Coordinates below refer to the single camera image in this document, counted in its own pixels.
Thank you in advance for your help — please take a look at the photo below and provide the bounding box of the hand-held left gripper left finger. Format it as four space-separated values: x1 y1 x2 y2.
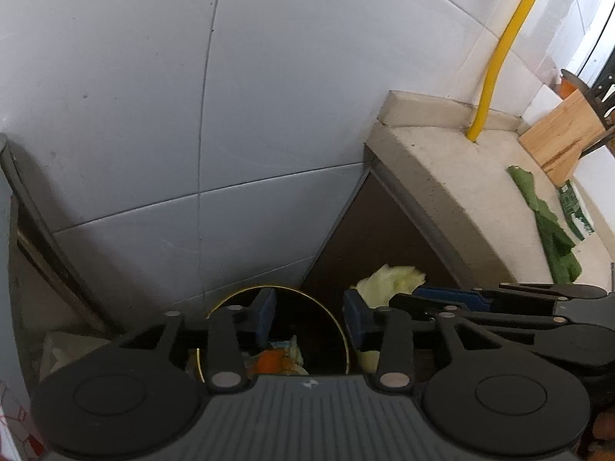
118 288 278 391

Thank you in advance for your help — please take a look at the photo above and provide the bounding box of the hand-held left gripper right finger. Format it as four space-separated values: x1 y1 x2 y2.
342 288 529 391

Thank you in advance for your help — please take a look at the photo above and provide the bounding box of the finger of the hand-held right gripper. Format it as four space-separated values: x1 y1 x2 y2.
413 283 608 316
388 293 568 331

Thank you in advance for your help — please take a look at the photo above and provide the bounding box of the black trash bin gold rim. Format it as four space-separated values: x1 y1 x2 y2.
194 285 351 385

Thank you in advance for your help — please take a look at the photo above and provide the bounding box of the white ribbed cabbage leaf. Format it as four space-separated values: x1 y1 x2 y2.
356 264 428 307

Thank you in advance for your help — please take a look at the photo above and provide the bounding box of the large orange peel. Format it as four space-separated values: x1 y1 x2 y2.
252 350 284 375

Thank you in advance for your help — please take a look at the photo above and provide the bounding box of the person's right forearm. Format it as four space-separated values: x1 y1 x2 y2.
588 410 615 461

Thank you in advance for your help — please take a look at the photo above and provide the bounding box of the brown cabinet panel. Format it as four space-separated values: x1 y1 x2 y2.
300 154 464 301

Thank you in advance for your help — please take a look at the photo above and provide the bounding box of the flat dark green leaf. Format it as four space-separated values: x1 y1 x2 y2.
508 164 582 284

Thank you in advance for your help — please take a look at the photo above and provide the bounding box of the green carton box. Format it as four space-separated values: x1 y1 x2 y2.
557 180 597 241

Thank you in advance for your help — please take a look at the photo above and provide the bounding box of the wooden knife block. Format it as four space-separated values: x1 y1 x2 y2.
518 90 615 188

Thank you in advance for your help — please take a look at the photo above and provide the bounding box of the yellow pipe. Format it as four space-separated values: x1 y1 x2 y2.
467 0 555 142

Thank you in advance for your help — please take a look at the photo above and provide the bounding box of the red patterned white bag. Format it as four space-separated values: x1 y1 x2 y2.
0 379 46 461

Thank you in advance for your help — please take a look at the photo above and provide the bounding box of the grey door frame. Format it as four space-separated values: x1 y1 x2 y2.
0 133 113 342

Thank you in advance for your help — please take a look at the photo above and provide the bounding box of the black handled knife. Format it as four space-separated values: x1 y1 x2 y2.
590 73 615 106

